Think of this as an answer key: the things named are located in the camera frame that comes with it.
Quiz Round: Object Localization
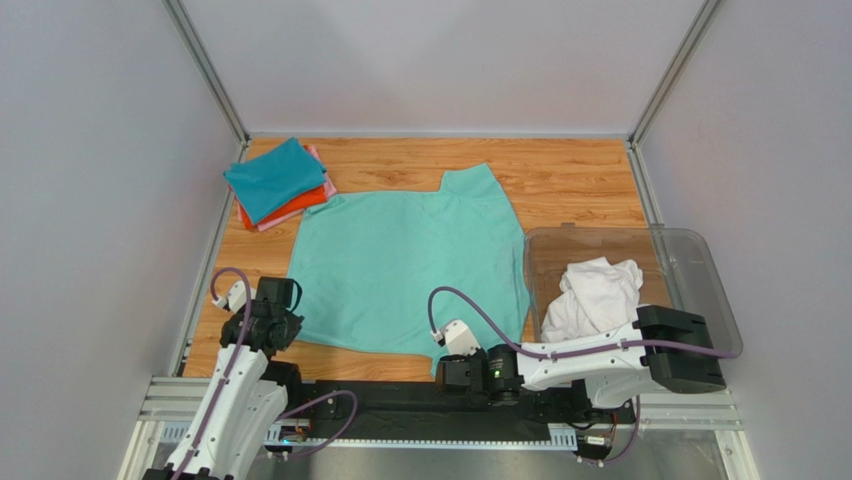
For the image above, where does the mint green t shirt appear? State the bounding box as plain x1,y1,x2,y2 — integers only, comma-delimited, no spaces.
288,164,530,361

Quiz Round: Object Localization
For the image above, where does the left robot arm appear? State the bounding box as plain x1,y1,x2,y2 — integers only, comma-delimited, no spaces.
143,277,304,479

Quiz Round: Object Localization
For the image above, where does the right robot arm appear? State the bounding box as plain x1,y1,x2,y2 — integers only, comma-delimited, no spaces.
431,305,732,410

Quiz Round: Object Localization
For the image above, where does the black base mat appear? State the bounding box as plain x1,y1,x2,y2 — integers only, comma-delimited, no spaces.
285,381,636,442

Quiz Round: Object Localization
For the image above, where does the folded orange t shirt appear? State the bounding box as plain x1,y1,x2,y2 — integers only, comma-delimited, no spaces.
236,173,337,232

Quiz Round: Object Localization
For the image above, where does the folded teal t shirt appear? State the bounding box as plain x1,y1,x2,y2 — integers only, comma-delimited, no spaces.
223,137,327,225

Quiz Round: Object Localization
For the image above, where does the folded pink t shirt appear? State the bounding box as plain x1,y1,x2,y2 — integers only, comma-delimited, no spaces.
225,138,337,231

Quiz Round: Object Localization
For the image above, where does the white t shirt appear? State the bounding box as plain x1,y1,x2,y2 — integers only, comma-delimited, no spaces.
541,257,644,343

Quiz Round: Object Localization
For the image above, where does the clear plastic bin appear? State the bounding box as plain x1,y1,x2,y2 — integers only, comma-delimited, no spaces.
524,224,743,356

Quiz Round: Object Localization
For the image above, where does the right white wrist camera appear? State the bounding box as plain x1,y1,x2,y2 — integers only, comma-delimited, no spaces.
431,319,481,356

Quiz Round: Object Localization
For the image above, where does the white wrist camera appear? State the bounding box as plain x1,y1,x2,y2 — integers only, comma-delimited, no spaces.
431,319,481,356
212,281,255,313

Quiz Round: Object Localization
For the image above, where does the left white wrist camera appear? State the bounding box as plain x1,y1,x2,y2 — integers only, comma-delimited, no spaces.
212,281,255,313

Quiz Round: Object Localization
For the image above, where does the aluminium frame rail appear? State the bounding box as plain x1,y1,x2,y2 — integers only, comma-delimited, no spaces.
116,375,763,480

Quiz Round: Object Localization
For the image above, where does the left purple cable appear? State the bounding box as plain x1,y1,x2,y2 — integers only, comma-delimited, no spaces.
169,267,359,480

